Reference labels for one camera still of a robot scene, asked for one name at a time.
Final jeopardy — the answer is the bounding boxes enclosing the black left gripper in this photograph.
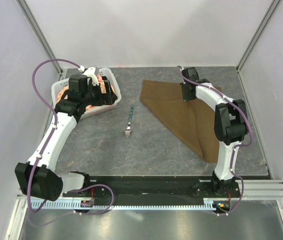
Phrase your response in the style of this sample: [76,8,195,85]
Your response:
[81,80,117,107]

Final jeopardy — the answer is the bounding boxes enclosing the brown cloth napkin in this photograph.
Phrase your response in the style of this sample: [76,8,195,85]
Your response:
[140,80,219,163]

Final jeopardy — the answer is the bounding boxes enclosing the green handled metal spoon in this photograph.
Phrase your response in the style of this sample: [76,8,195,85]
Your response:
[124,104,134,138]

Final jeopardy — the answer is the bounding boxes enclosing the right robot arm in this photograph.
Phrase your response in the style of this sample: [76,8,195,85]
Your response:
[177,66,250,198]

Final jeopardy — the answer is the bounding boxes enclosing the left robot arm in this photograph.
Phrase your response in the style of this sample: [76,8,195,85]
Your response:
[14,73,121,201]

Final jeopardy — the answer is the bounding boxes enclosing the orange floral mesh bag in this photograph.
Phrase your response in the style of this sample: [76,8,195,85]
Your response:
[54,74,111,116]

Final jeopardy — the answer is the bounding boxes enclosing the white plastic basket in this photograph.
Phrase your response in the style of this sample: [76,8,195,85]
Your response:
[51,67,122,119]

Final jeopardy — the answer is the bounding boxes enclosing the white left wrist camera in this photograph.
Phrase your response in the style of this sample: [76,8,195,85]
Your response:
[78,65,99,86]

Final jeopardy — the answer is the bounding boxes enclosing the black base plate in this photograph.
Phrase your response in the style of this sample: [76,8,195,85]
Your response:
[61,174,241,202]

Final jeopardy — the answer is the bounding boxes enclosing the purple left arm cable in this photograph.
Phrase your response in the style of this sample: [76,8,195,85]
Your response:
[26,58,115,227]

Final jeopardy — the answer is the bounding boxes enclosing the slotted cable duct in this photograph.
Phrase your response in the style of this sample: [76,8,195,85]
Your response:
[28,197,231,210]

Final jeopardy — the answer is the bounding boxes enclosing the left aluminium frame post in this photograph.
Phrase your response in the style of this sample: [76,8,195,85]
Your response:
[15,0,65,77]

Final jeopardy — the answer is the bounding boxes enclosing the aluminium frame post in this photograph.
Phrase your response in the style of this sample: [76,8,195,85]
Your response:
[235,0,282,73]
[15,0,65,77]

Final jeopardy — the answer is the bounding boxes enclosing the right aluminium frame post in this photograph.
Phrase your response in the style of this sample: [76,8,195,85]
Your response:
[235,0,282,73]

